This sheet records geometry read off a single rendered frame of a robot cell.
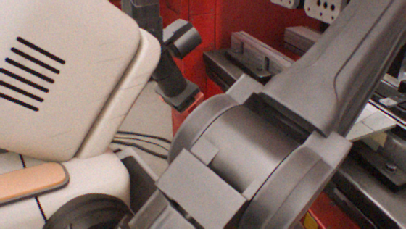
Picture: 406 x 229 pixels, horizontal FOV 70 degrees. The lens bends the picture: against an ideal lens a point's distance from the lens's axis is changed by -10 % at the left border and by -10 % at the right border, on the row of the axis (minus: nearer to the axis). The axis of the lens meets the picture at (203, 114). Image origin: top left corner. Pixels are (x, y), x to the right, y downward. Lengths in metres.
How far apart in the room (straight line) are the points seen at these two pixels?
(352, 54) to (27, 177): 0.27
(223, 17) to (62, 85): 1.30
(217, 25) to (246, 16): 0.15
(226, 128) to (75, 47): 0.13
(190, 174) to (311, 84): 0.11
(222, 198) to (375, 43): 0.17
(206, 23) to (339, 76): 1.26
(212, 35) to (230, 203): 1.35
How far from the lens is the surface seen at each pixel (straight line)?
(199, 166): 0.21
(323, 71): 0.25
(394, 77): 0.86
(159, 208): 0.21
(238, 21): 1.56
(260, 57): 1.30
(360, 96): 0.46
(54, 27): 0.24
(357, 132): 0.78
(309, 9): 1.01
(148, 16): 0.60
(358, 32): 0.28
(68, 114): 0.27
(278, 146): 0.22
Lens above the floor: 1.40
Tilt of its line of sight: 31 degrees down
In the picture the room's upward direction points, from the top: straight up
